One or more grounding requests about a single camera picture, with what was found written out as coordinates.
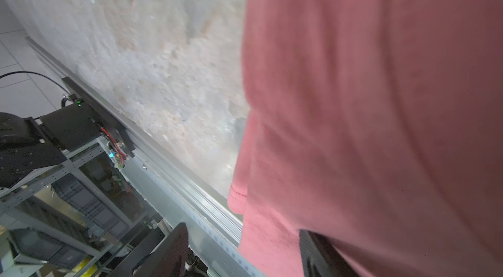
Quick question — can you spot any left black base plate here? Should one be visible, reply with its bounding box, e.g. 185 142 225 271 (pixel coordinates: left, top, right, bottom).
62 77 135 157

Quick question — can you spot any left green circuit board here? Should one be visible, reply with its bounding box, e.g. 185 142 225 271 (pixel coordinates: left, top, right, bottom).
107 149 127 170

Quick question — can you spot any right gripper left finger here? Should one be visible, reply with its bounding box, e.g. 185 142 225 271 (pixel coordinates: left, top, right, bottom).
133 223 189 277

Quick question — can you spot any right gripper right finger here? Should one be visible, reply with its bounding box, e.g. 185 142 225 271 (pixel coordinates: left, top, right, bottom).
299 230 359 277

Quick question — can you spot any pink t-shirt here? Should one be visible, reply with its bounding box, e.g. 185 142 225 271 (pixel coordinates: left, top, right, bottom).
228 0 502 276

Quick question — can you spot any metal storage shelf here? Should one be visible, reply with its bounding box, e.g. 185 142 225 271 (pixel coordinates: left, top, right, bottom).
1 138 165 276

